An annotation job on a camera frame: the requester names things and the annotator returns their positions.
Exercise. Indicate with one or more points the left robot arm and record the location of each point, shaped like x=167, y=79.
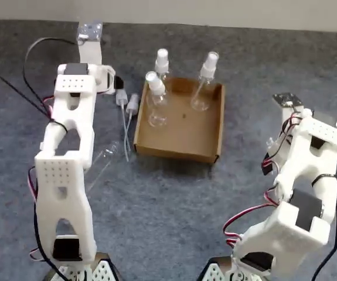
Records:
x=65, y=175

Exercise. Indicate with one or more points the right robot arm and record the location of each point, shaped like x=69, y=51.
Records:
x=300, y=164

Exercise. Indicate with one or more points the cardboard box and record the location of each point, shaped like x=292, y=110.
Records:
x=183, y=131

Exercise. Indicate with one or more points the clear spray bottle with top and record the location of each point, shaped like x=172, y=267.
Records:
x=207, y=71
x=162, y=63
x=157, y=99

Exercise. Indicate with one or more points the white spray top with tube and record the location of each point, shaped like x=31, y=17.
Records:
x=121, y=96
x=132, y=104

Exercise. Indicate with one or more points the clear bottle without top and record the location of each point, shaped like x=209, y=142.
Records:
x=109, y=151

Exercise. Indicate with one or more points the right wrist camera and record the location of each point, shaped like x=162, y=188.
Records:
x=287, y=100

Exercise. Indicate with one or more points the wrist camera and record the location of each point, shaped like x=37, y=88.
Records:
x=89, y=30
x=287, y=100

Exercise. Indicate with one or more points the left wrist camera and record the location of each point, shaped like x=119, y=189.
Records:
x=89, y=30

